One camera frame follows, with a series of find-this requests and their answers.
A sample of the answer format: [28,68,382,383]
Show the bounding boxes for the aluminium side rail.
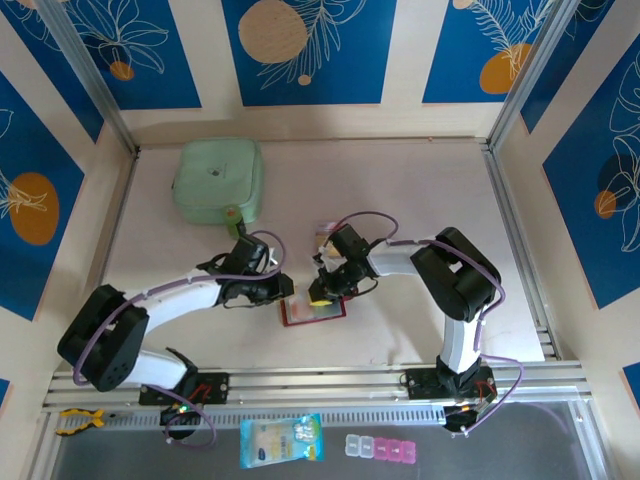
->
[72,149,141,372]
[482,142,560,362]

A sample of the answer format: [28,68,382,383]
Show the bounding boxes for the mint green zip pouch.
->
[171,138,265,226]

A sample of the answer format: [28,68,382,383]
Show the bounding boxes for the grey slotted cable duct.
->
[104,407,446,429]

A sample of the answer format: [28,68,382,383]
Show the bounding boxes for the red card holder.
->
[278,292,348,328]

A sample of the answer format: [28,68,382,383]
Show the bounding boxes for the yellow handled pliers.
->
[54,407,124,436]

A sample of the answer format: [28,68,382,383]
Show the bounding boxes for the aluminium frame post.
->
[35,0,140,154]
[487,0,591,151]

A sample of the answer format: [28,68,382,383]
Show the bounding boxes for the aluminium mounting rail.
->
[42,367,594,416]

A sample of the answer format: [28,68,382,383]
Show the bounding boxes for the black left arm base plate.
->
[138,372,231,406]

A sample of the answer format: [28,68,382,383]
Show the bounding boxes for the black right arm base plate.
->
[402,367,497,401]

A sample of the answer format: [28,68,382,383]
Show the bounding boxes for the blue wet wipes packet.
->
[239,412,325,470]

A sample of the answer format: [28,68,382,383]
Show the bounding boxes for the white pink pill organiser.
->
[344,433,417,465]

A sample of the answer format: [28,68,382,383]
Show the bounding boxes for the pale peach plastic card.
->
[289,295,314,322]

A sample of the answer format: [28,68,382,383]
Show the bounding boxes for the black arm base electronics box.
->
[158,402,201,441]
[442,397,496,434]

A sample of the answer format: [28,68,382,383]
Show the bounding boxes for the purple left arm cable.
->
[72,229,287,449]

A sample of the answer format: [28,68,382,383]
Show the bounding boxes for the small green bottle orange cap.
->
[222,205,249,239]

